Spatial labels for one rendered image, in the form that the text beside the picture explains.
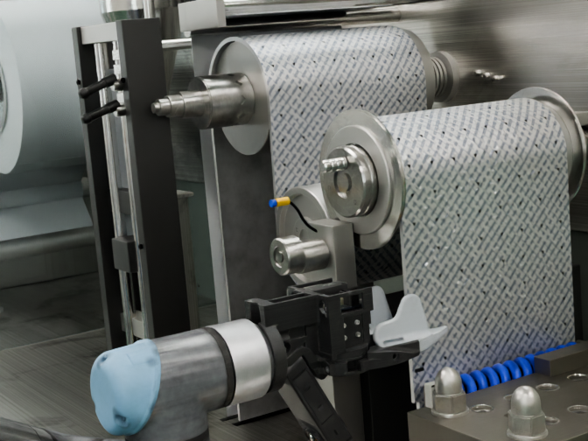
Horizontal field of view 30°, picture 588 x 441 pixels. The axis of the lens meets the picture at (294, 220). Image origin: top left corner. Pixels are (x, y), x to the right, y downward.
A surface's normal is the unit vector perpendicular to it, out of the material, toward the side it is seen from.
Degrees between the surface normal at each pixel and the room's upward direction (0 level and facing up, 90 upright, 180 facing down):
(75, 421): 0
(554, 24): 90
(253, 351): 61
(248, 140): 90
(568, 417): 0
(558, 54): 90
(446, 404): 90
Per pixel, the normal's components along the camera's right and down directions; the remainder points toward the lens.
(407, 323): 0.44, 0.11
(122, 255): -0.84, 0.15
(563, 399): -0.08, -0.98
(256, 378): 0.55, 0.26
